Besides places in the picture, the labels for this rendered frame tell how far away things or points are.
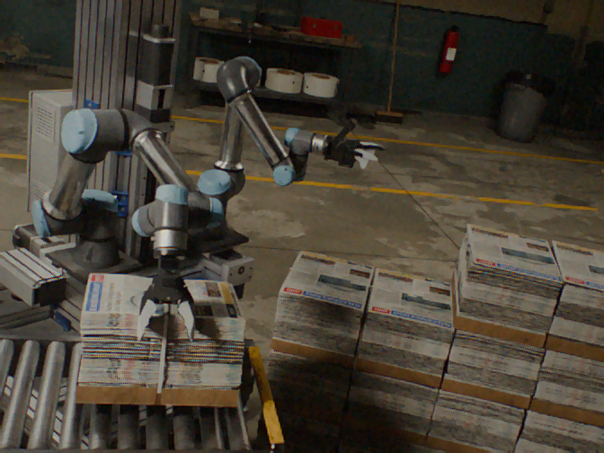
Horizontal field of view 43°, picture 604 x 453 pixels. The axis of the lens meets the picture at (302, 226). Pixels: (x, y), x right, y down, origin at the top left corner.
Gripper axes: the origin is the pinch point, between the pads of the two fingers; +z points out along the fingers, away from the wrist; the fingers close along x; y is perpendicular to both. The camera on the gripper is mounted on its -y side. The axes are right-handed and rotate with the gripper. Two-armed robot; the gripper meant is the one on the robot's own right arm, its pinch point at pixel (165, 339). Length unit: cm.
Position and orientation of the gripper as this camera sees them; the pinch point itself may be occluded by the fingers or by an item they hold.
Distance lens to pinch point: 172.5
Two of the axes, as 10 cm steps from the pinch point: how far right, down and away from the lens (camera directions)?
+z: -0.1, 9.8, -2.2
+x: -9.7, -0.6, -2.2
